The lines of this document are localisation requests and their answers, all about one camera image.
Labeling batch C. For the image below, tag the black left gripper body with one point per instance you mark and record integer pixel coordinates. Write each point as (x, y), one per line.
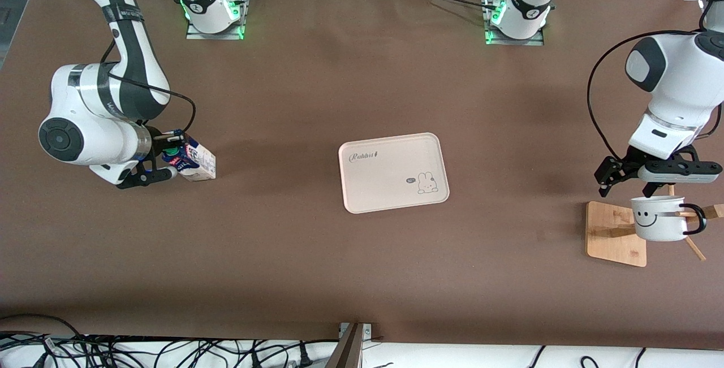
(612, 169)

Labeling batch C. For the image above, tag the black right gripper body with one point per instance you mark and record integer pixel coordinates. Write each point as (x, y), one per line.
(158, 144)

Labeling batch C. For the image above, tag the blue white milk carton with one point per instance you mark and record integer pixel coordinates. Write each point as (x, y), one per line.
(195, 161)

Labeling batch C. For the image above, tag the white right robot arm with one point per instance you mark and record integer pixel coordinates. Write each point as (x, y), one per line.
(130, 46)

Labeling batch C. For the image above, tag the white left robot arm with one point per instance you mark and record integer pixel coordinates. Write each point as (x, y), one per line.
(679, 74)

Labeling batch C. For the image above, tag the beige rabbit print tray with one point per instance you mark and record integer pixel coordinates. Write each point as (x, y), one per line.
(390, 176)

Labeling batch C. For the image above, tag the wooden mug stand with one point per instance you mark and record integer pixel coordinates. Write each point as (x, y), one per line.
(613, 238)

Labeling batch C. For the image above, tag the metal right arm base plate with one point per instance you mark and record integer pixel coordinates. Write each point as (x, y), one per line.
(226, 33)

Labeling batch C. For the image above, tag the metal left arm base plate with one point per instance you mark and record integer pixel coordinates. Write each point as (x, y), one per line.
(509, 41)

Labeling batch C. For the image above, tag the metal table edge bracket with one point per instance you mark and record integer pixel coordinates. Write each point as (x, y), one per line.
(350, 345)

